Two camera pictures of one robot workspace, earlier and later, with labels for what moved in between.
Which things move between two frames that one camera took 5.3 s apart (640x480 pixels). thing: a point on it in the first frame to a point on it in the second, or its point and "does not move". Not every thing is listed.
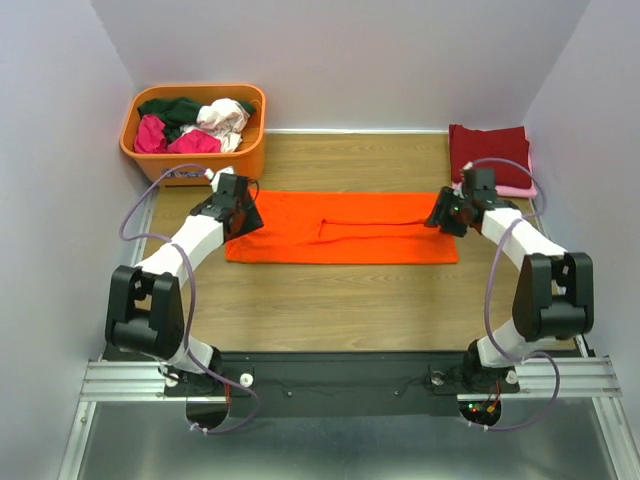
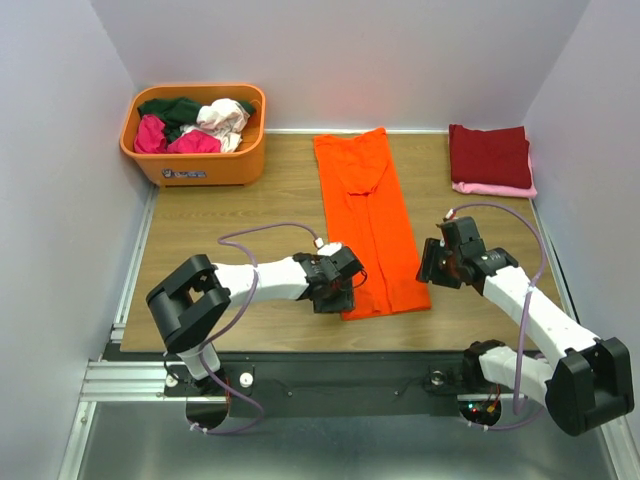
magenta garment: x=150 y=137 does not move
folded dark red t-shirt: x=506 y=150 does not move
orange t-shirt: x=345 y=227 to x=366 y=214
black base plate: x=340 y=383 does not move
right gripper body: x=449 y=212 to x=439 y=264
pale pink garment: x=223 y=119 does not move
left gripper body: x=251 y=216 to x=340 y=298
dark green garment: x=178 y=113 does not move
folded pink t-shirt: x=512 y=192 does not move
